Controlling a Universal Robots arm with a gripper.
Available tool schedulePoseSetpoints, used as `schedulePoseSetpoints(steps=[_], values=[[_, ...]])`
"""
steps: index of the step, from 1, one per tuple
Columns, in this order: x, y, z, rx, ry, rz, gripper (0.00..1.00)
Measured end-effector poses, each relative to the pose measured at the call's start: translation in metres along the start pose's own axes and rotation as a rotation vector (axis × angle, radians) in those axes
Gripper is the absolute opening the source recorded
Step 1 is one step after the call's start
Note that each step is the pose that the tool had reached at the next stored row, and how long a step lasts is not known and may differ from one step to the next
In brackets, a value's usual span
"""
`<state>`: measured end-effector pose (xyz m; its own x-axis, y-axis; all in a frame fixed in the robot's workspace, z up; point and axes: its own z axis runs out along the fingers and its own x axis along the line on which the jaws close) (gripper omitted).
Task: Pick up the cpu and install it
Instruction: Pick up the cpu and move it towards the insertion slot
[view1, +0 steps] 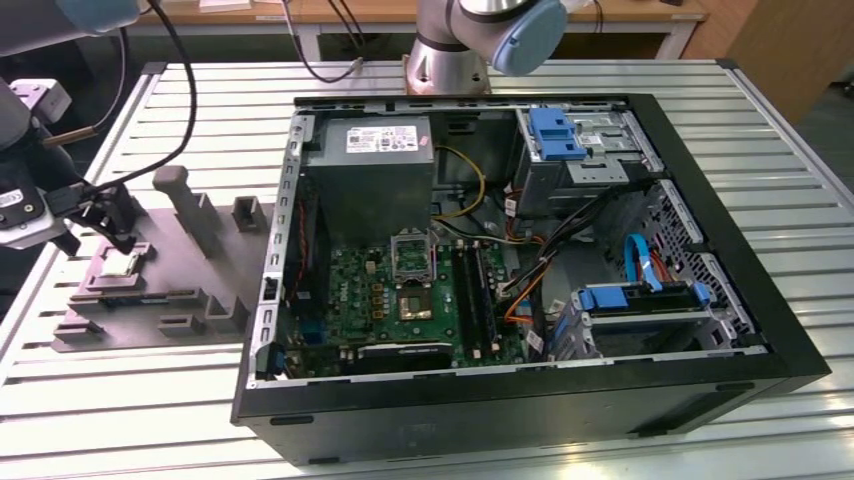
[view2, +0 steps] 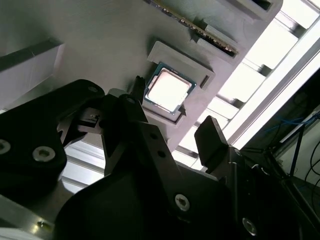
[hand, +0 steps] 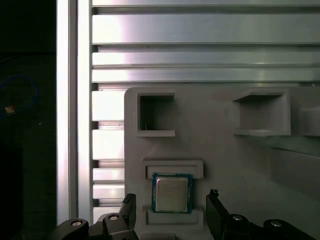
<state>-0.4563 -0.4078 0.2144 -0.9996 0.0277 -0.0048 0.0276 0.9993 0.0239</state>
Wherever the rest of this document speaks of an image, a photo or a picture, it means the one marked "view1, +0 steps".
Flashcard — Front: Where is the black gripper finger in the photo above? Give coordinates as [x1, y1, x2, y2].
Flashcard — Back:
[89, 184, 145, 254]
[50, 199, 101, 258]

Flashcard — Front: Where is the silver CPU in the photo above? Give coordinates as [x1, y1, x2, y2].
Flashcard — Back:
[100, 254, 141, 276]

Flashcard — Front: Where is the CPU socket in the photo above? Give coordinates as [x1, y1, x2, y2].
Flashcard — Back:
[396, 283, 436, 322]

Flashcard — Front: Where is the grey parts rack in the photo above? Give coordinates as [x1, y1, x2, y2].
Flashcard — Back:
[50, 164, 276, 354]

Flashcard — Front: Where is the green RAM stick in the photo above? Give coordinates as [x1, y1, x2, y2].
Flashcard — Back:
[98, 295, 172, 307]

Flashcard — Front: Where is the black case fan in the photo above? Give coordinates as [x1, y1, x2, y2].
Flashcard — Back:
[292, 174, 321, 301]

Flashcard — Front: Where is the grey power supply unit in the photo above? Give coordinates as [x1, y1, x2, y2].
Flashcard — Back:
[303, 112, 439, 236]

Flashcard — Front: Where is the green motherboard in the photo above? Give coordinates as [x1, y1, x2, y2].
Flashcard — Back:
[289, 234, 528, 376]

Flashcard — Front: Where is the wooden desk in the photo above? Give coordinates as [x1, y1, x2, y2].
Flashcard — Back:
[132, 0, 708, 61]

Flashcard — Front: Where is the metal socket cover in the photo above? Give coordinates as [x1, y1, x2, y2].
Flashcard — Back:
[389, 230, 439, 286]

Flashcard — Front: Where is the black graphics card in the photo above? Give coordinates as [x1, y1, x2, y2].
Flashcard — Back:
[352, 340, 455, 374]

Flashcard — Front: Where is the black RAM stick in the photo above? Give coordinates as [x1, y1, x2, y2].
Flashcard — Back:
[465, 244, 500, 351]

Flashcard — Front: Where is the blue drive latch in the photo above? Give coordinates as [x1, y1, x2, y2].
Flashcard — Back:
[525, 107, 579, 162]

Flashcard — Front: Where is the black PC case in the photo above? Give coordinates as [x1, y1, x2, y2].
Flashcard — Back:
[229, 92, 832, 466]

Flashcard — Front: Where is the metal drive cage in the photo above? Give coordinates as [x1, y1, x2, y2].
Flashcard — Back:
[512, 107, 665, 216]

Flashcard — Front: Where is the hard disk in blue carrier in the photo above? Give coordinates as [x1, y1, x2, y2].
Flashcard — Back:
[576, 282, 712, 316]

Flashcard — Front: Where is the metal disk bay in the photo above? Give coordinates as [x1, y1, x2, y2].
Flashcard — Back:
[545, 284, 768, 361]

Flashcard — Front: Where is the wooden cabinet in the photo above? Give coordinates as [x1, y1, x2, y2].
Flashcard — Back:
[683, 0, 854, 124]

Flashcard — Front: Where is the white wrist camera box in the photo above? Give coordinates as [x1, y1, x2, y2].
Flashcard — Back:
[0, 187, 72, 251]

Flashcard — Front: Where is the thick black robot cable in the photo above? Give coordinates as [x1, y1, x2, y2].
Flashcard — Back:
[78, 0, 201, 201]

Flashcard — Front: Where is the thin black cable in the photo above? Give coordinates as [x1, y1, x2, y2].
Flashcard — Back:
[279, 0, 365, 84]

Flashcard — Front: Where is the yellow wire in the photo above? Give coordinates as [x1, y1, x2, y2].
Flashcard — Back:
[429, 144, 487, 219]

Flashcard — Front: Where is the orange wire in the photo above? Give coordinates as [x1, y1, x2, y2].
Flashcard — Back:
[503, 259, 545, 331]

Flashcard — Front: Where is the black cable bundle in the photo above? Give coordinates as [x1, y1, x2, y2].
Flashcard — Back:
[496, 177, 659, 301]

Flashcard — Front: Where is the blue wire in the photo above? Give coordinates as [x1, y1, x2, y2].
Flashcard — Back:
[623, 234, 665, 294]

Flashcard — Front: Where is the red wire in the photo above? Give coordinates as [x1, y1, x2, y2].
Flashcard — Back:
[653, 249, 676, 287]

